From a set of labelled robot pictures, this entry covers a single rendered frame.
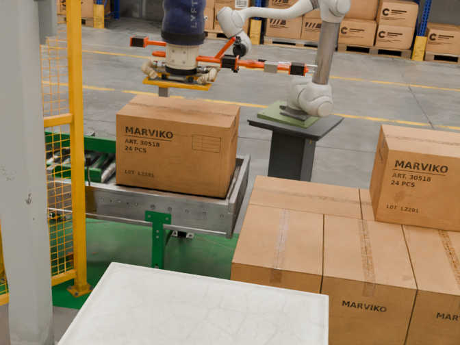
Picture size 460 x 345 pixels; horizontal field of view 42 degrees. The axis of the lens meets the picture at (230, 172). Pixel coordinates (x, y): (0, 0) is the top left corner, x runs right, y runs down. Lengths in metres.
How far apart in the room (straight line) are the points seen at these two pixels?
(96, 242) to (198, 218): 0.96
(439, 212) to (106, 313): 2.08
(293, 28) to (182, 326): 9.01
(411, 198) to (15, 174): 1.89
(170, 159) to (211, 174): 0.23
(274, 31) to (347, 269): 7.86
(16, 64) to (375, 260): 1.73
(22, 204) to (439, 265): 1.83
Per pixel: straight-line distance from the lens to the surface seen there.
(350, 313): 2.74
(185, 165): 3.15
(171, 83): 3.07
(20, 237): 2.52
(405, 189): 3.12
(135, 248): 3.77
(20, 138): 2.33
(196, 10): 3.05
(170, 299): 1.56
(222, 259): 3.69
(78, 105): 2.93
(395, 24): 10.40
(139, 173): 3.24
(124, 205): 3.16
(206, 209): 3.05
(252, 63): 3.10
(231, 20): 3.52
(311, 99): 3.65
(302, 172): 3.98
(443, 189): 3.15
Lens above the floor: 1.92
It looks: 23 degrees down
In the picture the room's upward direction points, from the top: 5 degrees clockwise
